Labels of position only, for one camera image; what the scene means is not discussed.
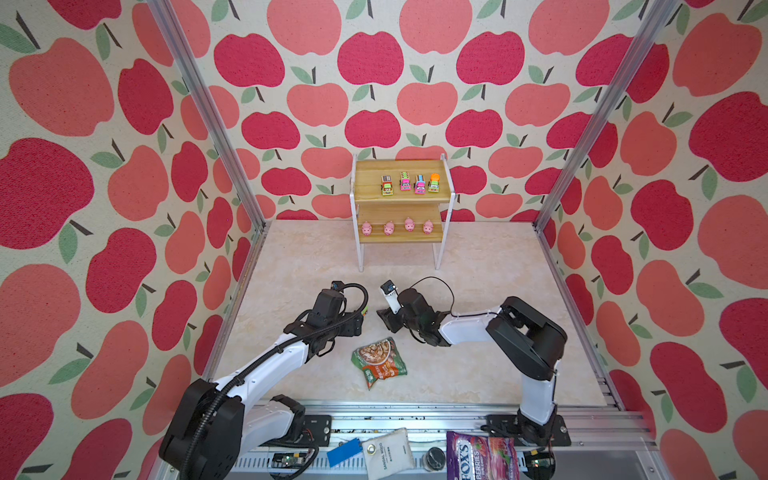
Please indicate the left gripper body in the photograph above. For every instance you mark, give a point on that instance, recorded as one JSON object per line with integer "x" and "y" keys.
{"x": 346, "y": 325}

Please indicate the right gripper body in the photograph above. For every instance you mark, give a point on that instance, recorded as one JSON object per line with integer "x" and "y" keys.
{"x": 391, "y": 321}

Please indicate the wooden two-tier shelf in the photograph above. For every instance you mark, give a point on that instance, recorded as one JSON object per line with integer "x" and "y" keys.
{"x": 369, "y": 205}

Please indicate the green orange mixer truck toy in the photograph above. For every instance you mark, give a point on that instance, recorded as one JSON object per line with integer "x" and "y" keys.
{"x": 433, "y": 185}

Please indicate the pink green truck toy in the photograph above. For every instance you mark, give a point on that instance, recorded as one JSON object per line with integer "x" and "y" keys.
{"x": 405, "y": 181}

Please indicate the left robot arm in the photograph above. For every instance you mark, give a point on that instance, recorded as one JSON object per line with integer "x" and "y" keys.
{"x": 217, "y": 421}

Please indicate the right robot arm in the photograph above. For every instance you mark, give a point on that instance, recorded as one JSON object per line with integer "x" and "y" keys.
{"x": 530, "y": 340}

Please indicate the green snack bag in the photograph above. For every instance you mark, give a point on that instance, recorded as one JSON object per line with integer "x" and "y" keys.
{"x": 380, "y": 360}

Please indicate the blue card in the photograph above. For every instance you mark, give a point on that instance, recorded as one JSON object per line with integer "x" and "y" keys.
{"x": 344, "y": 452}

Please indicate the white paper packet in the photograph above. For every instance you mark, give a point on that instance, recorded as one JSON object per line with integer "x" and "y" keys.
{"x": 388, "y": 455}

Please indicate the round metal can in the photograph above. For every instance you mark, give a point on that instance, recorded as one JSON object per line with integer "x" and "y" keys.
{"x": 434, "y": 459}

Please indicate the purple Fox's candy bag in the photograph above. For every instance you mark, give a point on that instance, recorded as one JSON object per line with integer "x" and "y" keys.
{"x": 470, "y": 457}

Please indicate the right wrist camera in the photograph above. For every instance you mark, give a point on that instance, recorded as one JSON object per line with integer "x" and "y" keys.
{"x": 390, "y": 293}

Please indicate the front aluminium rail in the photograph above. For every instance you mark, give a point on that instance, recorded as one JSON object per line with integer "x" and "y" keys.
{"x": 590, "y": 442}

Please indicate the left aluminium frame post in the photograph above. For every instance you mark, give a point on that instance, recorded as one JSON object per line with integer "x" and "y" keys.
{"x": 174, "y": 36}

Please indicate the aluminium frame post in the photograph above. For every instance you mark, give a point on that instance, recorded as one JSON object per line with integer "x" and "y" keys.
{"x": 639, "y": 48}
{"x": 174, "y": 36}

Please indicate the right aluminium frame post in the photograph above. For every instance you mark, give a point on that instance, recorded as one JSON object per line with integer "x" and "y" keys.
{"x": 639, "y": 48}

